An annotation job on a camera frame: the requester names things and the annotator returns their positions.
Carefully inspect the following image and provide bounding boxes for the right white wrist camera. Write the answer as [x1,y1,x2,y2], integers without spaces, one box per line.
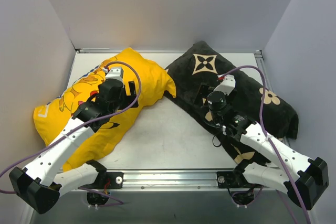
[214,74,236,95]

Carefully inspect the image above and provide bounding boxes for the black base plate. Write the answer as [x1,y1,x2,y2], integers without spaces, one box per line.
[216,171,262,189]
[87,172,124,189]

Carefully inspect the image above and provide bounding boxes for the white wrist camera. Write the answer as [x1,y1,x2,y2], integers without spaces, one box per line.
[102,67,123,82]
[214,74,236,95]

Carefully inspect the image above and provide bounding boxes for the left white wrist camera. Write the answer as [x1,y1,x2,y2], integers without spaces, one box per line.
[102,67,123,82]

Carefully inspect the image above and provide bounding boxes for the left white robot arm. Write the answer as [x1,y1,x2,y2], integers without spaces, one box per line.
[9,79,141,214]

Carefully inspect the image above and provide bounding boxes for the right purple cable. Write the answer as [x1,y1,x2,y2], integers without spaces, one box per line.
[217,65,313,224]

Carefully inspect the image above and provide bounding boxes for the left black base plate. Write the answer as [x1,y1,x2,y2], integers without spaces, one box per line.
[87,172,124,189]

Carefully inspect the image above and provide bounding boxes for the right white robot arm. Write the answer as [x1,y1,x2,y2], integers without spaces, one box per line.
[194,84,329,210]

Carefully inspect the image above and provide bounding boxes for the purple cable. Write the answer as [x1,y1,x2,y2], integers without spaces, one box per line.
[0,61,142,196]
[217,65,313,224]

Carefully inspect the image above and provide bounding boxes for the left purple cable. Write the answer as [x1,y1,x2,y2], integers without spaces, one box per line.
[0,61,142,196]

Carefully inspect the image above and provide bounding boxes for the aluminium front rail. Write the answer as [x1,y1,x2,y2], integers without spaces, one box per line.
[76,170,289,190]

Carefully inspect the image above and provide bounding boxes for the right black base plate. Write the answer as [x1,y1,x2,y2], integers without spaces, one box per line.
[216,171,262,189]

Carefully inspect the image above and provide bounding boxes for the yellow printed pillowcase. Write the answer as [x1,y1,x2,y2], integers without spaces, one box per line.
[33,48,176,172]

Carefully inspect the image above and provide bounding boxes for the black floral plush pillow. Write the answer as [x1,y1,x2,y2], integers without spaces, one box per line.
[164,41,299,164]

